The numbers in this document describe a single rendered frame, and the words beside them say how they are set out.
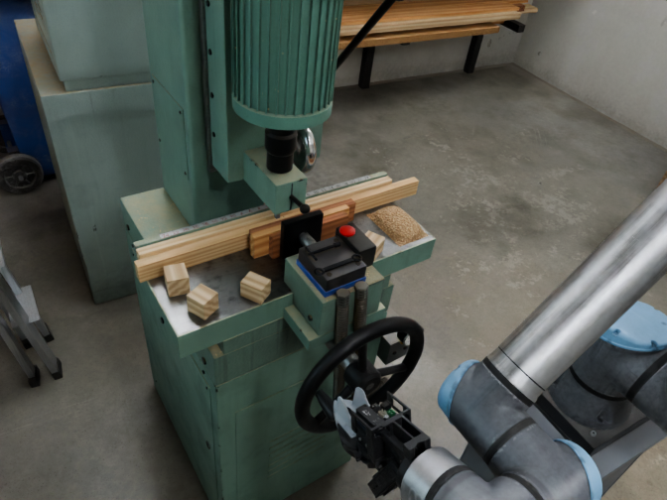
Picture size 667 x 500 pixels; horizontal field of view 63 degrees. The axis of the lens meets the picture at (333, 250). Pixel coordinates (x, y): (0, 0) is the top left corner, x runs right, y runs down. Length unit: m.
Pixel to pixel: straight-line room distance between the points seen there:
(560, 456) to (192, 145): 0.87
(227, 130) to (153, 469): 1.15
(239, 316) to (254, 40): 0.47
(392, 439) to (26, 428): 1.47
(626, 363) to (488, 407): 0.53
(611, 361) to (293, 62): 0.87
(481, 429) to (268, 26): 0.64
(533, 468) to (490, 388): 0.11
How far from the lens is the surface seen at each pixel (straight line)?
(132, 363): 2.11
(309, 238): 1.07
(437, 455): 0.76
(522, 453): 0.78
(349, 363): 1.04
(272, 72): 0.89
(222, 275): 1.08
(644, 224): 0.83
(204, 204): 1.27
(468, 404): 0.81
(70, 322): 2.29
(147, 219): 1.39
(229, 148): 1.10
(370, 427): 0.81
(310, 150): 1.19
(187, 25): 1.08
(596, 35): 4.59
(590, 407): 1.38
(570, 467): 0.79
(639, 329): 1.27
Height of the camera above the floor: 1.64
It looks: 41 degrees down
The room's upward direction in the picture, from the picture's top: 8 degrees clockwise
